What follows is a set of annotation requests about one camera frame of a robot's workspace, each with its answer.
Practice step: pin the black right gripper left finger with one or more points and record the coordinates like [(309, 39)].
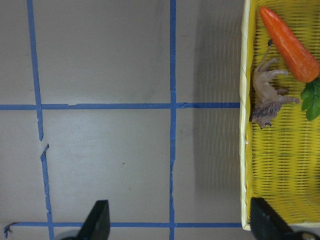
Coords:
[(97, 225)]

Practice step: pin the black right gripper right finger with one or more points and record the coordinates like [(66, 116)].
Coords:
[(266, 224)]

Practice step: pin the yellow plastic basket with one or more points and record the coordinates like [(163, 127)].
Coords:
[(280, 163)]

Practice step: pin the brown toy dinosaur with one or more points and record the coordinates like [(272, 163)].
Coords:
[(269, 100)]

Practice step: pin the orange toy carrot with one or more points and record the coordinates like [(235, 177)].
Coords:
[(302, 64)]

